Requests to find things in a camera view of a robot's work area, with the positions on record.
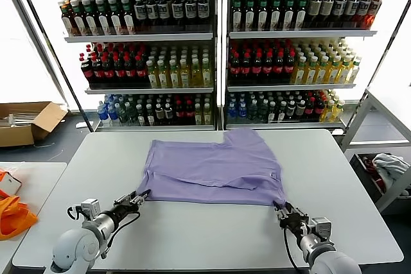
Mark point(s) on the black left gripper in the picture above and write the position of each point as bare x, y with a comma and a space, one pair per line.
123, 210

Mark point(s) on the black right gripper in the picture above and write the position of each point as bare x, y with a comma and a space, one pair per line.
297, 224

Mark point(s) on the purple T-shirt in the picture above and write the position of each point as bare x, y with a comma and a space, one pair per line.
208, 171

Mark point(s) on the left robot arm silver white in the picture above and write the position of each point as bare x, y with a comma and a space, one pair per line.
74, 248

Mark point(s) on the right robot arm silver white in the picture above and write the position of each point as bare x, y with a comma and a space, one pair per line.
334, 261

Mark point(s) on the small dark bottle white label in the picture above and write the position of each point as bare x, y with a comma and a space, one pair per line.
300, 111
169, 115
150, 115
141, 115
291, 111
281, 112
159, 115

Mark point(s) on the black storage bin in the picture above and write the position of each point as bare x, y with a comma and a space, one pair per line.
363, 174

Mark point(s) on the blue water bottle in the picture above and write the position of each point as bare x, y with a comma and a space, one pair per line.
112, 114
102, 115
232, 112
242, 112

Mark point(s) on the small white floor object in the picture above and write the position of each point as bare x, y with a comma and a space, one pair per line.
80, 124

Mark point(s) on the small cola bottle red label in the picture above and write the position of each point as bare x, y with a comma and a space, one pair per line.
318, 110
179, 114
189, 114
309, 110

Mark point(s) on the red garment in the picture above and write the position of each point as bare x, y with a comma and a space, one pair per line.
370, 166

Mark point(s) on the small yellow juice bottle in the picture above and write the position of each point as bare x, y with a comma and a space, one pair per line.
207, 114
199, 114
337, 110
328, 112

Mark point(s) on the white garment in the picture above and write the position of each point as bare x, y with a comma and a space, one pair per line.
388, 165

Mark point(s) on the grey metal rack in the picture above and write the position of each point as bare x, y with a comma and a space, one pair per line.
354, 119

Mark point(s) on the yellow juice bottle green label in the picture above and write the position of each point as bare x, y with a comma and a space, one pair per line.
207, 76
185, 76
344, 73
300, 73
322, 73
334, 73
152, 76
196, 76
311, 73
354, 73
163, 76
174, 76

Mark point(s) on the orange cloth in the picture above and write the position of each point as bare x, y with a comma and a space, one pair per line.
13, 216

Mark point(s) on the white orange carton box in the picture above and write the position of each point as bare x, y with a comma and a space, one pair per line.
9, 182

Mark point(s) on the cola bottle red cap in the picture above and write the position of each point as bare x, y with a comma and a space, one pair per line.
140, 72
119, 72
130, 72
108, 72
97, 72
257, 67
86, 72
246, 67
268, 67
278, 67
235, 67
289, 67

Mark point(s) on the open cardboard box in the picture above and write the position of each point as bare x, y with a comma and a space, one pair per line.
19, 134

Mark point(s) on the white sticks in carton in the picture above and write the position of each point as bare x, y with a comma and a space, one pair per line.
19, 118

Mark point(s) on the grey metal drinks shelf unit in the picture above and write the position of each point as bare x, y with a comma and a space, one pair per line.
138, 37
302, 34

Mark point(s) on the dark tea bottle green label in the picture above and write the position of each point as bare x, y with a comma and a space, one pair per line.
115, 17
301, 14
89, 17
289, 14
128, 17
102, 17
276, 14
237, 14
263, 14
250, 14
78, 17

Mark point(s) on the dark bottle black white label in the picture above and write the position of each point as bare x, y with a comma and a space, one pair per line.
203, 11
163, 12
140, 12
177, 12
152, 12
190, 12

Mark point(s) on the red tea bottle white label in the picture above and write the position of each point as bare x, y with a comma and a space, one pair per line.
66, 19

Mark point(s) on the dark bottle beige label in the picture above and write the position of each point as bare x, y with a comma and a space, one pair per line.
327, 9
314, 9

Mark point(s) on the dark bottle grey label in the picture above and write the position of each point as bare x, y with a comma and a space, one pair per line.
339, 9
352, 7
364, 7

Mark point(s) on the red drink bottle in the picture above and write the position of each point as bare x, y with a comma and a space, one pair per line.
375, 9

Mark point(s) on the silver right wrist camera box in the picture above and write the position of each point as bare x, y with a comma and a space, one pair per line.
322, 224

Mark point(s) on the dark frame pole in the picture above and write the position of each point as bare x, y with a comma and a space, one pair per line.
386, 46
51, 46

